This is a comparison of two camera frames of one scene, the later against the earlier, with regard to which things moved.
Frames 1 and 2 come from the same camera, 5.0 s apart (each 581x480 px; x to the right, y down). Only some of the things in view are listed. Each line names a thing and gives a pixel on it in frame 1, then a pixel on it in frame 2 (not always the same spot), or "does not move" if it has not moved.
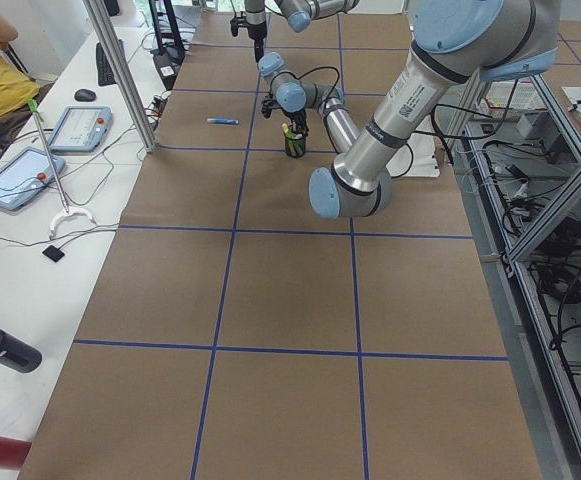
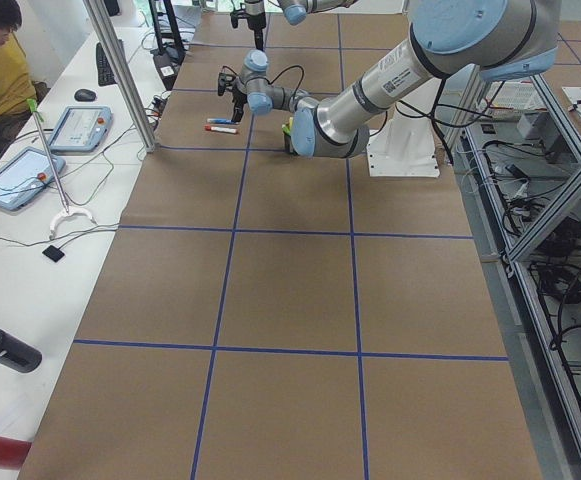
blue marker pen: x=223 y=120 does not move
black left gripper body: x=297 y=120 -> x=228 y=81
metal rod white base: x=67 y=211 does not move
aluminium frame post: x=124 y=74 does not move
